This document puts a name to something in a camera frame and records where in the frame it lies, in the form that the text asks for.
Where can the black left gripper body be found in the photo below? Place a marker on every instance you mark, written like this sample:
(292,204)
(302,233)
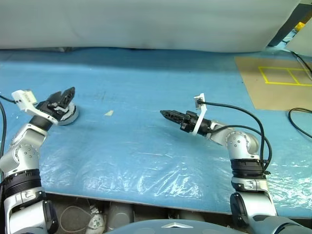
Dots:
(52,111)

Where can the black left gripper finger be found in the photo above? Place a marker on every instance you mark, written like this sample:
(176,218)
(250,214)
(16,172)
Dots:
(68,97)
(55,98)

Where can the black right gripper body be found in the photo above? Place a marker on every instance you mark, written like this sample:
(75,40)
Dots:
(190,122)

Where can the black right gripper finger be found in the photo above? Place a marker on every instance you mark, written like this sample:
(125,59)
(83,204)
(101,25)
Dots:
(173,113)
(175,119)

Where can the round grey motor lid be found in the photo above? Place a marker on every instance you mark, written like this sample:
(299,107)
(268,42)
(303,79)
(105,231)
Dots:
(75,111)

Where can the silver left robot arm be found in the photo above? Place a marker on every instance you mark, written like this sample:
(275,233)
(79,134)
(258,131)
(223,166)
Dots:
(22,151)

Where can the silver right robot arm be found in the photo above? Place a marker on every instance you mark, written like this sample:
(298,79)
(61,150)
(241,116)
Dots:
(239,143)

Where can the blue plastic table cover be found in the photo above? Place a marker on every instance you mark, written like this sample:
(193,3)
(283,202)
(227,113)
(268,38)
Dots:
(146,85)

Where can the small white tape scrap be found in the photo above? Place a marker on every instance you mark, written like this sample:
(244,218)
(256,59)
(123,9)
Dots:
(109,113)

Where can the brown cardboard sheet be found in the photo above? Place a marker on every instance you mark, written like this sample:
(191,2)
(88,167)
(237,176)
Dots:
(270,97)

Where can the white backdrop sheet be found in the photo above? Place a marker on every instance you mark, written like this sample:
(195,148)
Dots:
(146,24)

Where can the grey rounded cylinder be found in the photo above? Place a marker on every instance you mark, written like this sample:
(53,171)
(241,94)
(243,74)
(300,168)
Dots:
(120,214)

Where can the grey robot torso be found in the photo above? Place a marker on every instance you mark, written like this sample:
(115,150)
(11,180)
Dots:
(151,229)

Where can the white leaning board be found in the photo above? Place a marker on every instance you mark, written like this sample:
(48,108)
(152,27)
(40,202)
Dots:
(302,41)

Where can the small yellow object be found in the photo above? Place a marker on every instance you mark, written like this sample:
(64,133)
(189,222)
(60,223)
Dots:
(299,26)

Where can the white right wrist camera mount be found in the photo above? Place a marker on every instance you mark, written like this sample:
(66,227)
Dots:
(200,119)

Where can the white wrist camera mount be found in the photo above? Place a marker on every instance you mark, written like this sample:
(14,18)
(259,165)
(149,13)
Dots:
(24,100)
(200,119)

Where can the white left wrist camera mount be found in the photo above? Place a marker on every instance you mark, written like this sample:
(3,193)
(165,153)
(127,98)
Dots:
(24,100)

